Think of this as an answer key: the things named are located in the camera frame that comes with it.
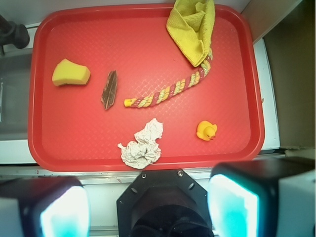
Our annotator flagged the brown wood bark piece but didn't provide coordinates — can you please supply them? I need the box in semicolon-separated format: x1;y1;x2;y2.
101;70;118;110

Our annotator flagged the crumpled white paper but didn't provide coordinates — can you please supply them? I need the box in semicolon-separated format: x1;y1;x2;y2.
117;118;163;170

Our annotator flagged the yellow rubber duck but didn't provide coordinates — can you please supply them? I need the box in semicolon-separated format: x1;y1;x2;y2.
196;120;217;141

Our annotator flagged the black knob fixture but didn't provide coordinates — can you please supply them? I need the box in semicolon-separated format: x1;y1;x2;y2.
0;15;30;56

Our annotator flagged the black octagonal mount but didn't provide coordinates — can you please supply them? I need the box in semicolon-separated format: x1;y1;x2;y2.
117;169;214;237

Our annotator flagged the yellow sponge piece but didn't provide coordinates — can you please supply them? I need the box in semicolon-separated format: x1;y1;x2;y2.
52;58;91;86

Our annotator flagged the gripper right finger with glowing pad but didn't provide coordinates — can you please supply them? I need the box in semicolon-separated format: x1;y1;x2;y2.
207;157;316;237

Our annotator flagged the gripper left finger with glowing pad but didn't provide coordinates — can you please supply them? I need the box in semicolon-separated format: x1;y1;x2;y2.
0;176;91;237

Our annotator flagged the red plastic tray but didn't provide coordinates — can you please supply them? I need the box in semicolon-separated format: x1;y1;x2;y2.
28;4;265;172

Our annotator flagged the yellow microfiber cloth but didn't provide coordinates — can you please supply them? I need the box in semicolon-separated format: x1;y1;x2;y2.
166;0;215;67

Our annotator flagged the red yellow braided rope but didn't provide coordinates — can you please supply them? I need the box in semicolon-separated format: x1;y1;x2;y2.
123;48;214;109

